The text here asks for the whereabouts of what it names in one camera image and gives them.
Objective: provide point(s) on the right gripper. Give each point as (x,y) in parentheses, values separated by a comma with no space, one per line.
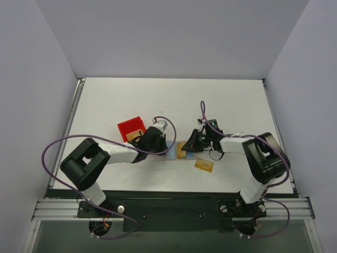
(196,140)

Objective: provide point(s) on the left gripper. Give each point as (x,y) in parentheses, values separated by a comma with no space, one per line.
(160,143)

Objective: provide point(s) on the gold VIP card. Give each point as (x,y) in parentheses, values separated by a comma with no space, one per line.
(204,165)
(180,154)

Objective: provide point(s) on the beige leather card holder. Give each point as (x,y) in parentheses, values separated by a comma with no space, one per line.
(171,154)

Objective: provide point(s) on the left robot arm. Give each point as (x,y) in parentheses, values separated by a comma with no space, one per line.
(86,162)

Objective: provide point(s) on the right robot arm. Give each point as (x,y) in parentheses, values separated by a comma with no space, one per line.
(266,159)

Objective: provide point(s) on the gold card in bin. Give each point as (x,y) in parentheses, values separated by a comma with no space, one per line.
(135,135)

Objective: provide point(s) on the red plastic bin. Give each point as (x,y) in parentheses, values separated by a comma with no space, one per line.
(130,126)

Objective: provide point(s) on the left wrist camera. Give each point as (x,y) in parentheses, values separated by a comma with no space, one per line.
(161,125)

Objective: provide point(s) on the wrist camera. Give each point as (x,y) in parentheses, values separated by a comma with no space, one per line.
(201,122)
(161,125)

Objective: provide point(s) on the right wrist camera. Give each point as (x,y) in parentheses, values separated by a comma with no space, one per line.
(201,122)

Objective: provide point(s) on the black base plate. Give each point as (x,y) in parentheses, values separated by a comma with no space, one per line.
(184,211)

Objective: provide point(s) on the aluminium frame rail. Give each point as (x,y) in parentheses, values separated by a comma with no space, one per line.
(55,210)

